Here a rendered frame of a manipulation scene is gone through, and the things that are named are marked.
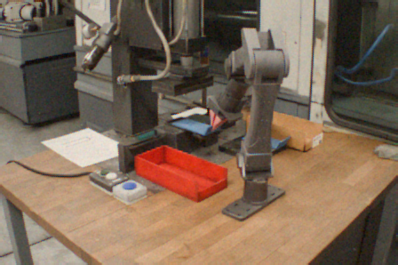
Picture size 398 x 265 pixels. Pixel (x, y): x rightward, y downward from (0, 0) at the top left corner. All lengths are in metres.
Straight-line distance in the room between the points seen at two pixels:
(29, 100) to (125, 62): 2.98
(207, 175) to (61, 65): 3.44
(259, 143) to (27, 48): 3.53
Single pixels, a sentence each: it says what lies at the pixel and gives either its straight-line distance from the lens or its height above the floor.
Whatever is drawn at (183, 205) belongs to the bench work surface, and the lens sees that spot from 1.18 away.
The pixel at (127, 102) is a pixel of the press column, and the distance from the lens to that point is 1.62.
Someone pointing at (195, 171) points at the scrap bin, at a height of 0.92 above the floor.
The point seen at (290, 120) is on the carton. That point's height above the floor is 0.95.
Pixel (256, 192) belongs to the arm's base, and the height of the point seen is 0.95.
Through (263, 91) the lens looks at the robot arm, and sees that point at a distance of 1.03.
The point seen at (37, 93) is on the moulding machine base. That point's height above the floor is 0.37.
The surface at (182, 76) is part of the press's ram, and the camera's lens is 1.41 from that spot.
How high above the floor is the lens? 1.48
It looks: 20 degrees down
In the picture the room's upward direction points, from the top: straight up
